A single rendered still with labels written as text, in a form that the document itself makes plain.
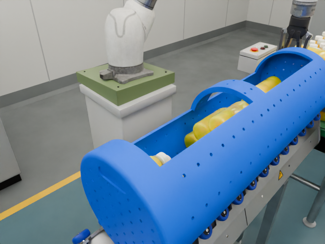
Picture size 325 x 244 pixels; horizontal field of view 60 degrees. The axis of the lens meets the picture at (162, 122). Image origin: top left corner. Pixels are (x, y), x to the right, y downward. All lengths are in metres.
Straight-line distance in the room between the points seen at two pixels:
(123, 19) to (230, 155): 0.75
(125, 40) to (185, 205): 0.80
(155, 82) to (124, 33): 0.24
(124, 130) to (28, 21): 2.35
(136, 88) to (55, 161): 1.50
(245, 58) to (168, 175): 1.05
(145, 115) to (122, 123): 0.13
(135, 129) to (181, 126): 0.40
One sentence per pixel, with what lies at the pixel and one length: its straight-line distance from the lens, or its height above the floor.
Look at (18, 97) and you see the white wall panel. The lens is 3.52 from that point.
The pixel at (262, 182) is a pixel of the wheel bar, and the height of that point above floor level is 0.93.
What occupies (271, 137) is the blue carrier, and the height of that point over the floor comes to 1.15.
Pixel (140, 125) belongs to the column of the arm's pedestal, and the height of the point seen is 0.87.
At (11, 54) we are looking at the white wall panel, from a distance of 3.38.
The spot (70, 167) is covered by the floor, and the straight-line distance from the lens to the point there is 2.44.
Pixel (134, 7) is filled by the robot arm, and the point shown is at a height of 1.31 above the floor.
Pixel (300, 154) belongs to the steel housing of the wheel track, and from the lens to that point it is 1.22.
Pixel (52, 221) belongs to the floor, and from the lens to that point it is 2.10.
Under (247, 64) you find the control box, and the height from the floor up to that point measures 1.04.
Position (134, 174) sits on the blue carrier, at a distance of 0.50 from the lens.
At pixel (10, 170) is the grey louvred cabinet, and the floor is 0.16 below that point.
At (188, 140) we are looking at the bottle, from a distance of 0.88.
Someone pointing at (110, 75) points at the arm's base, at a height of 1.08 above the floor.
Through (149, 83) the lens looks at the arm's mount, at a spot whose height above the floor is 1.04.
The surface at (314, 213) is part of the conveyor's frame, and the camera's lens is 2.09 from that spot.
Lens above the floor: 1.57
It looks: 33 degrees down
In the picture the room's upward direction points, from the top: straight up
